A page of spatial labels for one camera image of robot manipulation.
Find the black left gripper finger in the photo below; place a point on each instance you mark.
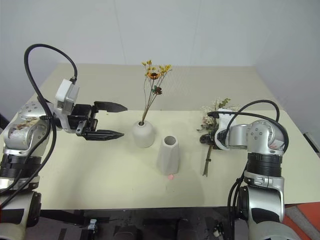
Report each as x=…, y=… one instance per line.
x=105, y=135
x=110, y=107

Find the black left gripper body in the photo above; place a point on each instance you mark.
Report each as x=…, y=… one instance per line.
x=80, y=117

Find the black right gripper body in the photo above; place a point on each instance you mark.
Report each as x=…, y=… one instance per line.
x=214, y=145

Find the white green flower bouquet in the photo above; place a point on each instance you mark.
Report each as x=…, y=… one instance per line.
x=212, y=120

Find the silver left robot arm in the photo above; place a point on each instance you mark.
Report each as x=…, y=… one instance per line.
x=22, y=135

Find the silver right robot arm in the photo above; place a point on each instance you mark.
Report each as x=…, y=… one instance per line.
x=262, y=160

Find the yellow dried flower bouquet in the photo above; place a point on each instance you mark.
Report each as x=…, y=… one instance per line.
x=153, y=75

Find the round white vase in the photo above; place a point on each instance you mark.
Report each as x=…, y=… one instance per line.
x=143, y=135

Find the tall faceted white vase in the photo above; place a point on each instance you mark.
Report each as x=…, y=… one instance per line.
x=168, y=157

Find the small white black fitting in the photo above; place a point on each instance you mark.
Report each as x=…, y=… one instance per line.
x=218, y=228

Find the small silver clip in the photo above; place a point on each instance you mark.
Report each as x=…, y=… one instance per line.
x=92, y=223

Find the orange floor object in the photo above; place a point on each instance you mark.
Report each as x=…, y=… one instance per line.
x=307, y=220

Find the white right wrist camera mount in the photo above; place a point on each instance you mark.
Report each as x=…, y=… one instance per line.
x=223, y=122

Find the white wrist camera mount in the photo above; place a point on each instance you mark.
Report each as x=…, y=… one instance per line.
x=65, y=96
x=223, y=122

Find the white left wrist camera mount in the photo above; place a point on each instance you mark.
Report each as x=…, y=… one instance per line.
x=65, y=96

